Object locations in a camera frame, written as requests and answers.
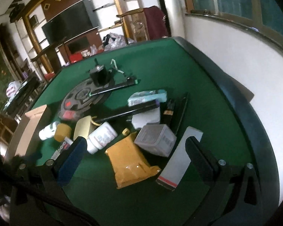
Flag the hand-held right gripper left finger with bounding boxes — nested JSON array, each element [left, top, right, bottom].
[[11, 136, 88, 208]]

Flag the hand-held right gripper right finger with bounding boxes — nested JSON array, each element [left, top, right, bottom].
[[185, 136, 263, 208]]

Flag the cardboard box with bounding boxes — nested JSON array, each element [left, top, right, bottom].
[[14, 105, 48, 157]]

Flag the teal tissue packet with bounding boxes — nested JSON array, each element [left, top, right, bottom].
[[128, 89, 168, 107]]

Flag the black tube with green cap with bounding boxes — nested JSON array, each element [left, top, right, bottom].
[[90, 78, 139, 97]]

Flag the long white box red stripe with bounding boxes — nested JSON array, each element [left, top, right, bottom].
[[156, 126, 204, 192]]

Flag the yellow tape roll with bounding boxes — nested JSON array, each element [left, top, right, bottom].
[[54, 123, 72, 142]]

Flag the cream box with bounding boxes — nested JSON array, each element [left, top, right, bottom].
[[73, 115, 97, 141]]

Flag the white pill bottle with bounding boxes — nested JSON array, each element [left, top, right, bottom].
[[86, 122, 118, 155]]

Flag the white bottle green label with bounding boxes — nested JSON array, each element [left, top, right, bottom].
[[38, 121, 61, 141]]

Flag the long thin black case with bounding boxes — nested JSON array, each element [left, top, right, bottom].
[[172, 92, 188, 135]]

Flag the grey box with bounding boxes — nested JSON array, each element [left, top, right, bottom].
[[134, 123, 177, 158]]

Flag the narrow black box gold label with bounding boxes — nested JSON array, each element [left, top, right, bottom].
[[161, 99, 176, 126]]

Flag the yellow packet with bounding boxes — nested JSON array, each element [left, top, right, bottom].
[[105, 132, 161, 189]]

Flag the grey round table disc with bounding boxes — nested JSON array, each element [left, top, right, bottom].
[[60, 79, 114, 121]]

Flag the green felt table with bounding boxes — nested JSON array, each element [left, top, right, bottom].
[[5, 36, 281, 226]]

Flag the long black box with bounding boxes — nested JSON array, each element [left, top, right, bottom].
[[93, 99, 160, 124]]

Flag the brown cardboard sheet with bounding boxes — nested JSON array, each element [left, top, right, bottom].
[[226, 75, 255, 104]]

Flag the black low cabinet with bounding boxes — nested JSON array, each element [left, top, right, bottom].
[[4, 76, 41, 116]]

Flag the black cup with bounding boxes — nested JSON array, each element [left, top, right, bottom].
[[89, 58, 110, 86]]

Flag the white bag red stripes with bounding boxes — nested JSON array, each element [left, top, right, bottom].
[[6, 81, 22, 98]]

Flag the dark wooden chair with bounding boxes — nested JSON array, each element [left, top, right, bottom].
[[30, 36, 68, 76]]

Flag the pile of plastic bags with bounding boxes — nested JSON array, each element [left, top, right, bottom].
[[102, 32, 135, 51]]

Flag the black television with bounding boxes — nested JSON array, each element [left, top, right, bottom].
[[41, 0, 101, 45]]

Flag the maroon cloth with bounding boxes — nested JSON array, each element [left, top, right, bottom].
[[143, 6, 170, 40]]

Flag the wooden armchair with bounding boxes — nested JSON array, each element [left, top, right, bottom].
[[116, 8, 151, 43]]

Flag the black cable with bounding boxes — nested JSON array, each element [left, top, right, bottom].
[[0, 163, 101, 226]]

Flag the green landscape wall painting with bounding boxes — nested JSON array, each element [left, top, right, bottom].
[[0, 27, 22, 113]]

